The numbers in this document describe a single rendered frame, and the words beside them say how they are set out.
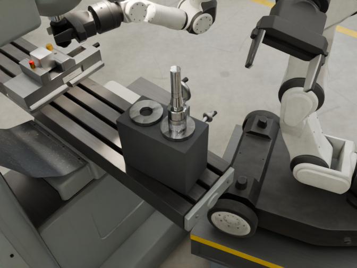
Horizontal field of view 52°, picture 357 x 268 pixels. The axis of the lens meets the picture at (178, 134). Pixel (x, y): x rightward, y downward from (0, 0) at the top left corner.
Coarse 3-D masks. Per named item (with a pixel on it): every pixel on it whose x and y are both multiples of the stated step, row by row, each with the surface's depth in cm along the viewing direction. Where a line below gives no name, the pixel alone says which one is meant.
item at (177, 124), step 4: (168, 116) 90; (172, 116) 89; (176, 116) 89; (180, 116) 89; (184, 116) 90; (168, 120) 92; (172, 120) 90; (176, 120) 90; (180, 120) 90; (184, 120) 91; (168, 124) 93; (172, 124) 91; (176, 124) 91; (180, 124) 91; (184, 124) 92; (172, 128) 92; (176, 128) 92; (180, 128) 92; (184, 128) 93
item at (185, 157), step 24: (144, 96) 104; (120, 120) 98; (144, 120) 96; (192, 120) 95; (144, 144) 98; (168, 144) 92; (192, 144) 92; (144, 168) 106; (168, 168) 99; (192, 168) 99
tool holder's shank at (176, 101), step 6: (174, 66) 82; (174, 72) 80; (180, 72) 81; (174, 78) 81; (180, 78) 82; (174, 84) 83; (180, 84) 83; (174, 90) 84; (180, 90) 85; (174, 96) 85; (180, 96) 86; (174, 102) 87; (180, 102) 87; (174, 108) 89
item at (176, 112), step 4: (168, 104) 90; (184, 104) 90; (168, 108) 89; (172, 108) 89; (180, 108) 89; (184, 108) 89; (168, 112) 89; (172, 112) 88; (176, 112) 88; (180, 112) 88; (184, 112) 89
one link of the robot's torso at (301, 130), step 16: (288, 96) 116; (304, 96) 113; (288, 112) 120; (304, 112) 117; (288, 128) 128; (304, 128) 129; (320, 128) 137; (288, 144) 137; (304, 144) 134; (320, 144) 136; (304, 160) 137; (320, 160) 135
